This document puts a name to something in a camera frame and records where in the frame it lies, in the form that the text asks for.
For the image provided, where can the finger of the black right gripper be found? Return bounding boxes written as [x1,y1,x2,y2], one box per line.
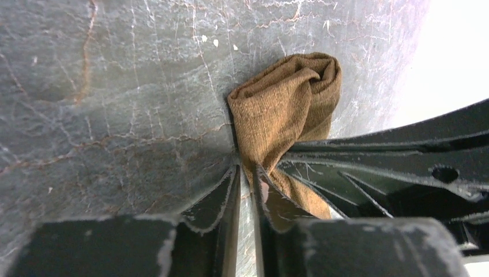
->
[277,147,488,222]
[289,99,488,153]

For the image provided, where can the brown cloth napkin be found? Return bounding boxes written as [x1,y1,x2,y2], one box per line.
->
[227,53,342,219]

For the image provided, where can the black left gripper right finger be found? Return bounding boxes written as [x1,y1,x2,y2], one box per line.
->
[253,166,468,276]

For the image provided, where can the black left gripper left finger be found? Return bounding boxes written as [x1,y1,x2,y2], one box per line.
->
[7,165,240,276]

